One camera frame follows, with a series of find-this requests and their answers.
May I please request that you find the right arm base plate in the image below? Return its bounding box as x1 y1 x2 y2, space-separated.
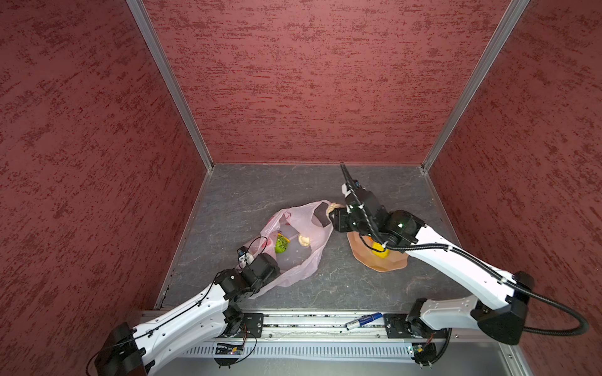
383 313 447 339

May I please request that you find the right small circuit board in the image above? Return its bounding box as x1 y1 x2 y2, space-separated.
412 343 437 367

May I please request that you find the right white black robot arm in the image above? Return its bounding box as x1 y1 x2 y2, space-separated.
329 166 529 346

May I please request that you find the fake green fruit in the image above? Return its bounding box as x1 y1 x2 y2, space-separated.
274 233 291 254

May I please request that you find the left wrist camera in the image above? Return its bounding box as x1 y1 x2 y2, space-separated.
237 246 255 270

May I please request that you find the small circuit board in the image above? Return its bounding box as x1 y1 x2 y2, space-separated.
412 343 437 367
215 343 246 357

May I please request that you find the thin black left cable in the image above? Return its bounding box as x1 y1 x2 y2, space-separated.
84 234 269 376

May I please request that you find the left small circuit board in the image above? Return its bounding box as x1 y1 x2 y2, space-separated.
215 343 246 357

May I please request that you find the aluminium corner post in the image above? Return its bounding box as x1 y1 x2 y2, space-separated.
126 0 215 173
421 0 530 174

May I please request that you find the black corrugated cable conduit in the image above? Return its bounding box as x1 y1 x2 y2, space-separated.
347 180 589 338

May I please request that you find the blue white marker pen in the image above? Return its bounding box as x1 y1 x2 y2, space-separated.
345 313 383 331

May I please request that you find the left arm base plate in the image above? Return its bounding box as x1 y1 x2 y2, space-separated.
235 313 265 338

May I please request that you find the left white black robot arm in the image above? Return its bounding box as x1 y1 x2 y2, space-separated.
88 253 280 375

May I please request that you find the pink faceted plastic bowl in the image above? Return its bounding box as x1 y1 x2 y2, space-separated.
347 232 409 273

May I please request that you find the aluminium front rail frame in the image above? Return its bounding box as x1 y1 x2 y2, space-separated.
152 310 532 375

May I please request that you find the right aluminium corner post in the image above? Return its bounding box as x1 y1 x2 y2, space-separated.
421 0 530 174

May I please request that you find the left aluminium corner post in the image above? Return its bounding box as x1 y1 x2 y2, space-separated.
126 0 215 173

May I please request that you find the fake beige peach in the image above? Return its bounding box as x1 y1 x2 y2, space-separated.
298 235 311 248

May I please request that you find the pink translucent plastic bag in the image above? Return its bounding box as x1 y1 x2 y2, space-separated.
245 201 333 299

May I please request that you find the fake yellow lemon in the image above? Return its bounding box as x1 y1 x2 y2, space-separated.
371 242 390 259

